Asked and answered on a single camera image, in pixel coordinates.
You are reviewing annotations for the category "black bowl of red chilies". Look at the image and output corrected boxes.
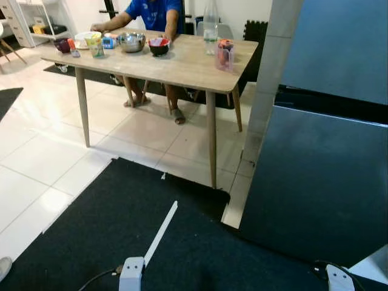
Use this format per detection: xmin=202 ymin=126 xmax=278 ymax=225
xmin=148 ymin=36 xmax=172 ymax=57

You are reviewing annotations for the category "grey steel fridge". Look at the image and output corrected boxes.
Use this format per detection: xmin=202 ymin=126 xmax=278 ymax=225
xmin=238 ymin=0 xmax=388 ymax=269

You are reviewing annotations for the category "black foam puzzle mat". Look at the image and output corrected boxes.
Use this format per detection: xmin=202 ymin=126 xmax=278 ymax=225
xmin=244 ymin=20 xmax=269 ymax=82

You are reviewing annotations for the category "pink pitcher orange lid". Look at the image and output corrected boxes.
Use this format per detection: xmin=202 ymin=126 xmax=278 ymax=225
xmin=215 ymin=39 xmax=236 ymax=72

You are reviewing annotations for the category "grey chair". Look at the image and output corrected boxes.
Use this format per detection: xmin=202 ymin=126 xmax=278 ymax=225
xmin=195 ymin=23 xmax=234 ymax=41

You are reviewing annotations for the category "light wooden table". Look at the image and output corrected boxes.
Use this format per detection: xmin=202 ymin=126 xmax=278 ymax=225
xmin=39 ymin=27 xmax=259 ymax=190

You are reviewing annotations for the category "white tape strip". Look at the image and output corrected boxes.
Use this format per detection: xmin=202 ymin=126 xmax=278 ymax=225
xmin=142 ymin=201 xmax=179 ymax=267

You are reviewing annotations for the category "stainless steel bowl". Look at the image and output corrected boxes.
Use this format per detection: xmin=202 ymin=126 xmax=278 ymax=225
xmin=116 ymin=32 xmax=147 ymax=53

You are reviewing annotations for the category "pastel printed cup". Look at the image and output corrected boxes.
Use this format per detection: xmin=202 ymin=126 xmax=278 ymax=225
xmin=85 ymin=33 xmax=104 ymax=59

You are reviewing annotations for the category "dark carpet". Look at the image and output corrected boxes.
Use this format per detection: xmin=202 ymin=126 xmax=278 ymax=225
xmin=0 ymin=158 xmax=331 ymax=291

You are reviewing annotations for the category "white ceramic bowl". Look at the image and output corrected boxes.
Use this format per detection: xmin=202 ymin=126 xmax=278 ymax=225
xmin=74 ymin=32 xmax=101 ymax=46

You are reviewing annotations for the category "small bottle orange cap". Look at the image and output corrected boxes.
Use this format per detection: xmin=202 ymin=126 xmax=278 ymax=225
xmin=67 ymin=38 xmax=81 ymax=58

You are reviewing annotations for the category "dark purple bowl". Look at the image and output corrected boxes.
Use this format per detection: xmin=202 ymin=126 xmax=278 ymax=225
xmin=53 ymin=38 xmax=72 ymax=54

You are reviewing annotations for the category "black bag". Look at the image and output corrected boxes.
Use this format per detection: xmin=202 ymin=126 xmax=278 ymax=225
xmin=46 ymin=24 xmax=67 ymax=35

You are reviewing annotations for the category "white shelf unit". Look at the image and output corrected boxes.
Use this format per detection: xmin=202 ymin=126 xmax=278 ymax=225
xmin=15 ymin=0 xmax=76 ymax=48

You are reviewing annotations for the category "wooden chair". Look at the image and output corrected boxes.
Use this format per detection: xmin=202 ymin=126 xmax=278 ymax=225
xmin=0 ymin=21 xmax=28 ymax=66

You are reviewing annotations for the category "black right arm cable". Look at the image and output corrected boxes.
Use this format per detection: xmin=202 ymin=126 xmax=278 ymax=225
xmin=312 ymin=259 xmax=364 ymax=291

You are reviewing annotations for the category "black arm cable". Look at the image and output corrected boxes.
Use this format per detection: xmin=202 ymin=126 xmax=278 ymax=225
xmin=78 ymin=265 xmax=124 ymax=291
xmin=312 ymin=259 xmax=364 ymax=291

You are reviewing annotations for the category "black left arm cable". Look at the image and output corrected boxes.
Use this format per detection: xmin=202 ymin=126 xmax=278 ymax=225
xmin=78 ymin=265 xmax=124 ymax=291

